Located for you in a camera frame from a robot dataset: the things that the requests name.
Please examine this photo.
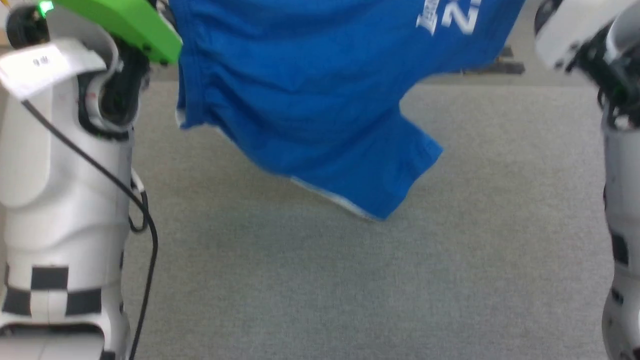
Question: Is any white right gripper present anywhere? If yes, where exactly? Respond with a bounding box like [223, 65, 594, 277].
[534, 0, 628, 72]

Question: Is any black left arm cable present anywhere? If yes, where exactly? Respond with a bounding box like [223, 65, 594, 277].
[20, 97, 160, 360]

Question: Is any blue sports shirt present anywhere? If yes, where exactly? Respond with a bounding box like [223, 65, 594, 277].
[170, 0, 526, 222]

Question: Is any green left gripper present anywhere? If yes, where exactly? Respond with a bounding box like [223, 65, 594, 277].
[52, 0, 184, 66]

